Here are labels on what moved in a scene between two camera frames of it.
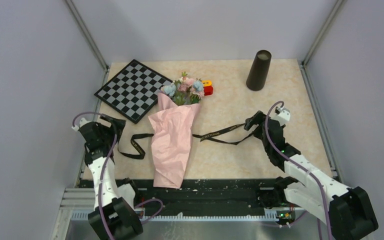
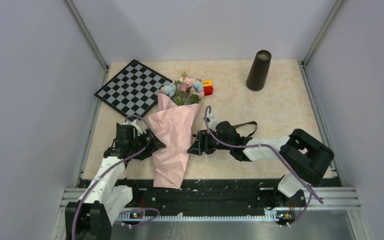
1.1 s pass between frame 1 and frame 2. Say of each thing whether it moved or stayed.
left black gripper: moved
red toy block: stayed
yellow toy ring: stayed
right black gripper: moved
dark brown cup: stayed
